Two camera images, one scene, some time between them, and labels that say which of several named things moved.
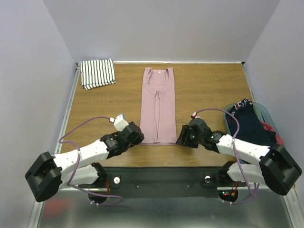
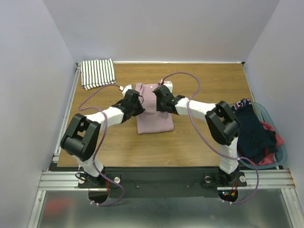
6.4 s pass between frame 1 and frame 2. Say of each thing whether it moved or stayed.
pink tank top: moved
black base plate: stayed
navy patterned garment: stayed
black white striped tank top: stayed
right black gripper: moved
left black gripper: moved
